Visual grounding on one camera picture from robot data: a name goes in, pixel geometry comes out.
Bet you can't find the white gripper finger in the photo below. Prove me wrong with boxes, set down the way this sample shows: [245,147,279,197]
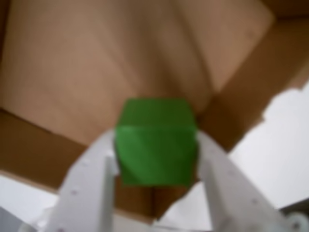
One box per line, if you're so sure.
[45,129,120,232]
[195,131,298,232]

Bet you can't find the green cube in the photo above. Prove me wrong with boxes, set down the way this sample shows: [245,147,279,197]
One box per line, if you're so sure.
[113,97,200,188]

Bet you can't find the brown cardboard box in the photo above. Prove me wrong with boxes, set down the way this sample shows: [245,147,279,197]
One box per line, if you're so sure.
[0,0,309,224]

